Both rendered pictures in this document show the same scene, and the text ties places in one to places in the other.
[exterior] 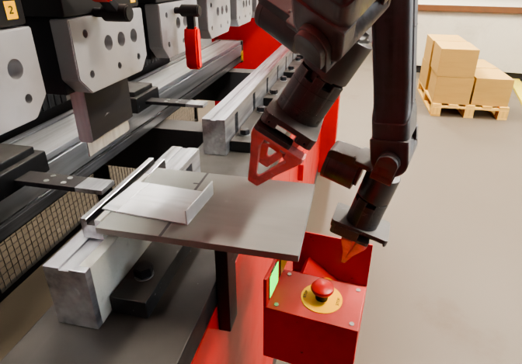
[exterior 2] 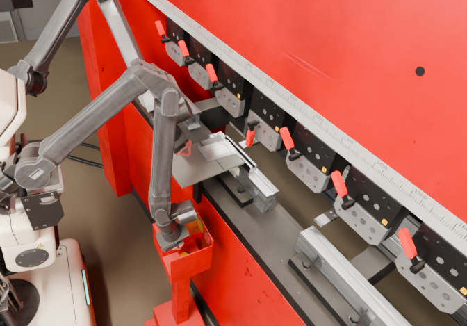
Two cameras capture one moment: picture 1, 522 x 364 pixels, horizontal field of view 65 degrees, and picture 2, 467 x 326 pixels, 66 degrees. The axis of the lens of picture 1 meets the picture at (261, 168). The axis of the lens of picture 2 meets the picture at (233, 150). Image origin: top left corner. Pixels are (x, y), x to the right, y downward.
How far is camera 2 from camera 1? 148 cm
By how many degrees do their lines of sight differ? 98
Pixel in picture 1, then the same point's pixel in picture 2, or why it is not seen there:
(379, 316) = not seen: outside the picture
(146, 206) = (217, 146)
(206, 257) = (211, 184)
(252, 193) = (197, 169)
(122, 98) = (240, 124)
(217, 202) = (201, 159)
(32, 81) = (206, 83)
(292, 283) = (190, 226)
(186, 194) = (214, 156)
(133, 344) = not seen: hidden behind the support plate
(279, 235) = not seen: hidden behind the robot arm
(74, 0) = (219, 78)
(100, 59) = (221, 97)
